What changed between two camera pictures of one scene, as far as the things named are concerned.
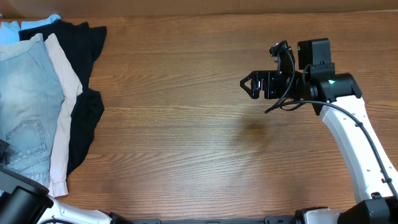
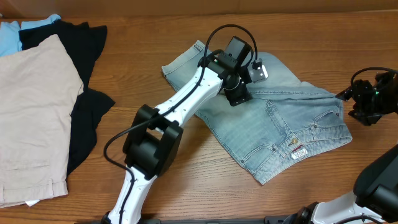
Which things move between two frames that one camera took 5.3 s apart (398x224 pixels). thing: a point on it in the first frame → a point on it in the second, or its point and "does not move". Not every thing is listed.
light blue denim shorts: [31, 104] → [286, 121]
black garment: [82, 44] does not move
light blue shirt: [9, 31] does not move
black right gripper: [271, 78] → [358, 91]
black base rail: [268, 220] does not move
